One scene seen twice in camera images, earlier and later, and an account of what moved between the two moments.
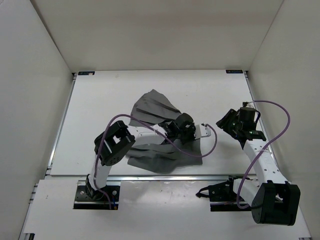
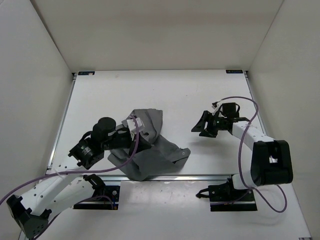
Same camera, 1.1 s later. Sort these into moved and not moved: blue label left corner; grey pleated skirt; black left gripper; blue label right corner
Moved: black left gripper; grey pleated skirt
Not moved: blue label right corner; blue label left corner
